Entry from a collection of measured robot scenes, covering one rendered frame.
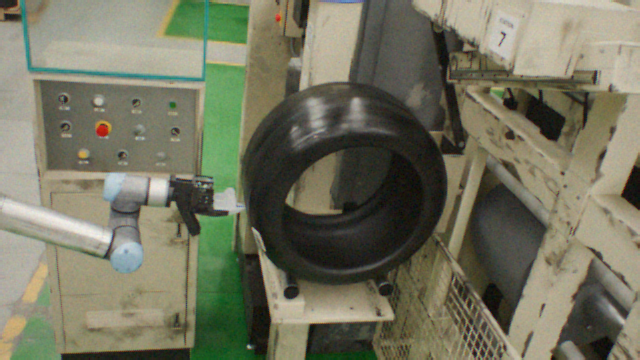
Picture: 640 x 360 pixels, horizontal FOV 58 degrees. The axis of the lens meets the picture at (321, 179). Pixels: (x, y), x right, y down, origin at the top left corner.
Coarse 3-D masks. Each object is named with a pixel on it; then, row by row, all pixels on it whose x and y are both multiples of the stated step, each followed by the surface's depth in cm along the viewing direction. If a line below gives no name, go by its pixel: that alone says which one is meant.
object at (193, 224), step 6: (180, 204) 150; (186, 204) 151; (180, 210) 151; (186, 210) 151; (186, 216) 152; (192, 216) 153; (186, 222) 152; (192, 222) 153; (198, 222) 156; (192, 228) 154; (198, 228) 155; (192, 234) 154; (198, 234) 155
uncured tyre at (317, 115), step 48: (336, 96) 147; (384, 96) 153; (288, 144) 140; (336, 144) 140; (384, 144) 142; (432, 144) 149; (288, 192) 143; (384, 192) 182; (432, 192) 153; (288, 240) 153; (336, 240) 184; (384, 240) 178
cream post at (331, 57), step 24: (312, 0) 168; (312, 24) 167; (336, 24) 164; (312, 48) 167; (336, 48) 167; (312, 72) 169; (336, 72) 171; (312, 168) 185; (312, 192) 189; (288, 336) 218
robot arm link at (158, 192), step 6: (156, 180) 147; (162, 180) 148; (150, 186) 152; (156, 186) 146; (162, 186) 147; (168, 186) 148; (150, 192) 145; (156, 192) 146; (162, 192) 146; (150, 198) 146; (156, 198) 146; (162, 198) 146; (150, 204) 147; (156, 204) 147; (162, 204) 147
